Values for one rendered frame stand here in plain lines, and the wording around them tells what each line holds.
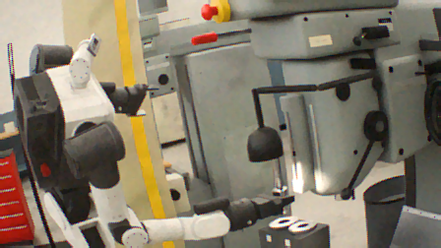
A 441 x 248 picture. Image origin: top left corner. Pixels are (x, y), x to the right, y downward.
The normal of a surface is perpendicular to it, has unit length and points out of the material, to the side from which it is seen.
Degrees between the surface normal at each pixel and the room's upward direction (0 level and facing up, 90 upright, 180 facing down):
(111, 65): 90
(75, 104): 35
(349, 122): 90
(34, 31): 90
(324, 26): 90
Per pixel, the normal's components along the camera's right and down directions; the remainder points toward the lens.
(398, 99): 0.39, 0.07
